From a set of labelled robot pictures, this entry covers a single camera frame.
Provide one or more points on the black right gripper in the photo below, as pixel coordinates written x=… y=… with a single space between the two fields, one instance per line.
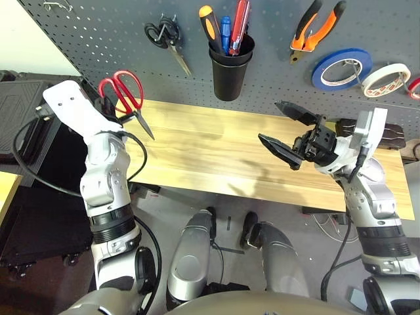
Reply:
x=320 y=144

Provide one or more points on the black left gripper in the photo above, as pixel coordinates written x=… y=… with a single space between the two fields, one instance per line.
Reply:
x=92 y=95

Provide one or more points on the white tape roll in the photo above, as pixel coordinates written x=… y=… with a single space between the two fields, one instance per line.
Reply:
x=377 y=73

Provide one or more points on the orange black pliers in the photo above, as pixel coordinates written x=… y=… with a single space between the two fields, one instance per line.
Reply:
x=328 y=26

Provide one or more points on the orange black screwdriver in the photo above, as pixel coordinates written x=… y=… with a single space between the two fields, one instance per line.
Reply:
x=210 y=26

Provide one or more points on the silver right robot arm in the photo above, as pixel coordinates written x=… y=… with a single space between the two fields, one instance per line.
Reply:
x=367 y=197

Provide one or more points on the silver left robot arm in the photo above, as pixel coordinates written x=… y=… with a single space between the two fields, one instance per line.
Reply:
x=101 y=177

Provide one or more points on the dark grey pegboard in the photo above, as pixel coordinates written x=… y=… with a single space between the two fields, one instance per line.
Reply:
x=98 y=39

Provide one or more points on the blue tape roll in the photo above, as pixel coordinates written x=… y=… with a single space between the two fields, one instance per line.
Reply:
x=318 y=80

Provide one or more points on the black cup holder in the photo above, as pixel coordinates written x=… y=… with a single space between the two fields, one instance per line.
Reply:
x=229 y=85

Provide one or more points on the silver scissors peg hook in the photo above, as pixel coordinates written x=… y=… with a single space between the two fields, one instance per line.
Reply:
x=162 y=31

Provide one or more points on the black plastic cup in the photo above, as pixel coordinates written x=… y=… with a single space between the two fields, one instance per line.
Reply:
x=247 y=46

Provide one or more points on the black ribbed hard case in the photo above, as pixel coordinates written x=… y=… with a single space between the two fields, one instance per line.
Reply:
x=19 y=101

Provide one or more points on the black power adapter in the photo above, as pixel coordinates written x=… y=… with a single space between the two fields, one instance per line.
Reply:
x=339 y=219

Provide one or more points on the black tool case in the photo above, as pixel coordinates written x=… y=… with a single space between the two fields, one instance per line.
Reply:
x=393 y=136

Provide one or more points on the short black floor tape strip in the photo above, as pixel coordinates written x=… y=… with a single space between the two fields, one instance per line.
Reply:
x=228 y=223

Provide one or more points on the silver right robot leg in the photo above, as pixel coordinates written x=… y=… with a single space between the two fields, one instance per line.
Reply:
x=282 y=262

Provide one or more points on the silver robot leg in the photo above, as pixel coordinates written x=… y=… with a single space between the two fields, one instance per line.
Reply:
x=187 y=262
x=282 y=262

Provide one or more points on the red tape roll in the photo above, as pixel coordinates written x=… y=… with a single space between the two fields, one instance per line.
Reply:
x=412 y=90

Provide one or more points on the long black floor tape strip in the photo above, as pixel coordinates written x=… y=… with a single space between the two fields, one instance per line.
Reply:
x=229 y=250

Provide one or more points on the yellow board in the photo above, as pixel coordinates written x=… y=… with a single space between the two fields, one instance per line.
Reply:
x=6 y=190

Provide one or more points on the silver left robot leg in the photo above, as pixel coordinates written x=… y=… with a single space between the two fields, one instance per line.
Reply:
x=187 y=262

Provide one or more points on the small grey floor box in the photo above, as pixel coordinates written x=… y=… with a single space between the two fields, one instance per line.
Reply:
x=357 y=295

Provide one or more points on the grey robot torso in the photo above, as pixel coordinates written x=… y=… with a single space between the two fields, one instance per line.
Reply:
x=229 y=305

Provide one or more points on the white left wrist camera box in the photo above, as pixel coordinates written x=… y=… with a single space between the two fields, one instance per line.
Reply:
x=72 y=108

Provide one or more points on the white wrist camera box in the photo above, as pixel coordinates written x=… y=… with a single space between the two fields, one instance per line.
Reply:
x=370 y=131
x=72 y=108

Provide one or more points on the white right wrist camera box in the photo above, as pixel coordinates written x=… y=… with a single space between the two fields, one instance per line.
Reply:
x=370 y=131

